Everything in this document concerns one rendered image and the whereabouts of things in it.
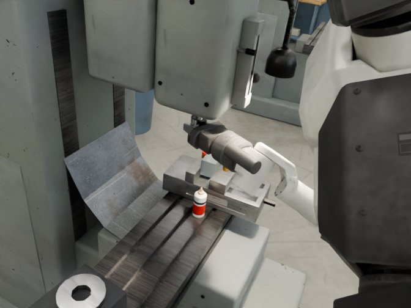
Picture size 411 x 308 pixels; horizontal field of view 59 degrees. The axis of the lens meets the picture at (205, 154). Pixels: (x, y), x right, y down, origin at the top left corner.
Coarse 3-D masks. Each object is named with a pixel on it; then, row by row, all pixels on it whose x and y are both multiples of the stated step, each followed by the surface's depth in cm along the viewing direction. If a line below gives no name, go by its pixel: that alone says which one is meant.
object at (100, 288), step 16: (80, 272) 73; (96, 272) 74; (64, 288) 68; (80, 288) 70; (96, 288) 69; (112, 288) 71; (32, 304) 66; (48, 304) 67; (64, 304) 66; (80, 304) 66; (96, 304) 66; (112, 304) 68
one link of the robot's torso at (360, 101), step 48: (336, 48) 40; (384, 48) 35; (336, 96) 39; (384, 96) 36; (336, 144) 37; (384, 144) 34; (336, 192) 36; (384, 192) 33; (336, 240) 36; (384, 240) 32
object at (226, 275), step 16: (240, 224) 129; (256, 224) 130; (112, 240) 117; (224, 240) 122; (240, 240) 123; (256, 240) 123; (224, 256) 116; (240, 256) 117; (256, 256) 118; (208, 272) 110; (224, 272) 110; (240, 272) 111; (192, 288) 109; (208, 288) 106; (224, 288) 105; (240, 288) 106; (208, 304) 109; (224, 304) 106
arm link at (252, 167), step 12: (228, 144) 87; (240, 144) 89; (228, 156) 87; (240, 156) 83; (252, 156) 83; (264, 156) 85; (228, 168) 91; (240, 168) 87; (252, 168) 81; (264, 168) 85; (240, 180) 86; (252, 180) 85; (252, 192) 86
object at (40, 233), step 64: (0, 0) 83; (64, 0) 92; (0, 64) 93; (64, 64) 99; (0, 128) 106; (64, 128) 107; (0, 192) 122; (64, 192) 117; (0, 256) 144; (64, 256) 128
